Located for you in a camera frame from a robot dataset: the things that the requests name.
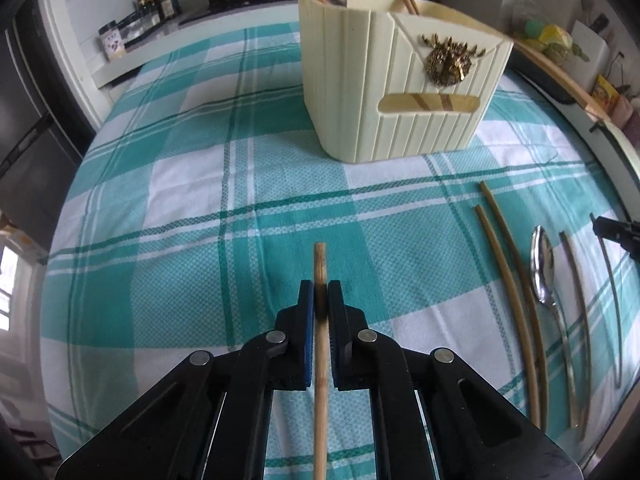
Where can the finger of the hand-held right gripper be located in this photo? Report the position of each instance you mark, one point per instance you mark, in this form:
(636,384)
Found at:
(625,237)

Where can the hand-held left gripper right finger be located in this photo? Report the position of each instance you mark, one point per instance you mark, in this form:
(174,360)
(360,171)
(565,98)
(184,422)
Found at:
(336,340)

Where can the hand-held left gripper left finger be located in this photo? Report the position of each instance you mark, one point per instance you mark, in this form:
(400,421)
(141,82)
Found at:
(306,340)

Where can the cream ribbed utensil holder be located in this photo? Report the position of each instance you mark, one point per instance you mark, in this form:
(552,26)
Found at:
(360,85)

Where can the yellow packet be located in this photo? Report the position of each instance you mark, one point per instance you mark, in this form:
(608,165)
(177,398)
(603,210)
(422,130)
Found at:
(606,91)

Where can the black tray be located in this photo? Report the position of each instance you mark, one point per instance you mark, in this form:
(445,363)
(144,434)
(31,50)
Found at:
(550,91)

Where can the teal white checked tablecloth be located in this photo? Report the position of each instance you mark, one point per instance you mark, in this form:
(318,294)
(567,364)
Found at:
(200,210)

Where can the wooden cutting board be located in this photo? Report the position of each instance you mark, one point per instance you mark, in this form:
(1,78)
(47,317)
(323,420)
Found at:
(560,77)

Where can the white knife block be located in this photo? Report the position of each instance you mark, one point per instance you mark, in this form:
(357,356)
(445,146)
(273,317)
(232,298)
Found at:
(592,42)

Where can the clear plastic bag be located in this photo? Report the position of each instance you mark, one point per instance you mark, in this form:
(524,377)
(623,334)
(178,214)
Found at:
(542,30)

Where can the cardboard box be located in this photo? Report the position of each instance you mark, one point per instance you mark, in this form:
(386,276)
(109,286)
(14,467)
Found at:
(17,240)

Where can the white label spice jar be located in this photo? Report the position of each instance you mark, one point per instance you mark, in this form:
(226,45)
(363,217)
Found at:
(112,42)

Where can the clear spice jar set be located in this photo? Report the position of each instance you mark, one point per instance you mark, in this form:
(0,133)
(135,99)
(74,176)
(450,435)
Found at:
(134,27)

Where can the grey refrigerator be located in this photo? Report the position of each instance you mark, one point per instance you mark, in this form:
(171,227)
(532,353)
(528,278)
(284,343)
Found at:
(30,110)

